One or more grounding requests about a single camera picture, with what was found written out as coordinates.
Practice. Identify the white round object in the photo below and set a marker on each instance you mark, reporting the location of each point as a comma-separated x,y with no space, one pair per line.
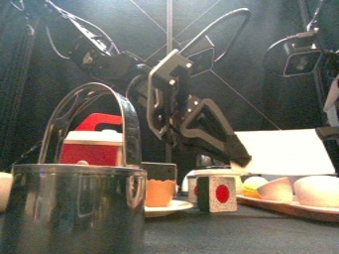
5,191

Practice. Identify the large white toy egg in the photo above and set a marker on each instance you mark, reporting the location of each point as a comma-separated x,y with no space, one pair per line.
317,191

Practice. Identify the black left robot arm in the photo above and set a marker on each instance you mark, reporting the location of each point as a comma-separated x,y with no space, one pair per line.
95,56

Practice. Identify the white paper sheet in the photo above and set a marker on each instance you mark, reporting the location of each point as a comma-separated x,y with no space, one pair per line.
281,152

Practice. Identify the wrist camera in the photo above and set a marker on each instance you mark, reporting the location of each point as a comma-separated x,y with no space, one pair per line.
201,56
301,63

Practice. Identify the red and white cooler box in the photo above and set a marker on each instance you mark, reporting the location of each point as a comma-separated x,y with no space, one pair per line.
89,149

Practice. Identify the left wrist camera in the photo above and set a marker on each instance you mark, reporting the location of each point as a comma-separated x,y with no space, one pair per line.
201,56

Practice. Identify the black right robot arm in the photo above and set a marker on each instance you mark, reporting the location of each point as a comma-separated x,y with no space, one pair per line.
324,23

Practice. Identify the white cube with red dots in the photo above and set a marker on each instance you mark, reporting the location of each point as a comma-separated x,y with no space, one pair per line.
216,195

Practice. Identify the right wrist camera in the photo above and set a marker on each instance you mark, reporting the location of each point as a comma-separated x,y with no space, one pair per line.
301,63

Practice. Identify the small white plate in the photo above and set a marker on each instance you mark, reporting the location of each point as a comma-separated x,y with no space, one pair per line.
169,208

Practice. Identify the vertical metal frame pole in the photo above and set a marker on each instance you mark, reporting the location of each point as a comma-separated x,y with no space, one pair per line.
169,26

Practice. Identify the plate of eggs and bread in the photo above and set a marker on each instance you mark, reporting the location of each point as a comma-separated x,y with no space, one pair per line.
291,208

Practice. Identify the orange eggshell cup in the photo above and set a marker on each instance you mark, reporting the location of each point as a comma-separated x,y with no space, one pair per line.
159,193

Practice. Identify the white eggshell half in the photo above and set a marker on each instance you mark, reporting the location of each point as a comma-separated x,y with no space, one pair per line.
275,191

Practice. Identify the black box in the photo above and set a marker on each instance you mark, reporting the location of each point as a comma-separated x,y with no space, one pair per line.
159,170

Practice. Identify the toy egg with yolk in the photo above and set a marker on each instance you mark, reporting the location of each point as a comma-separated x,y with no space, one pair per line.
253,187

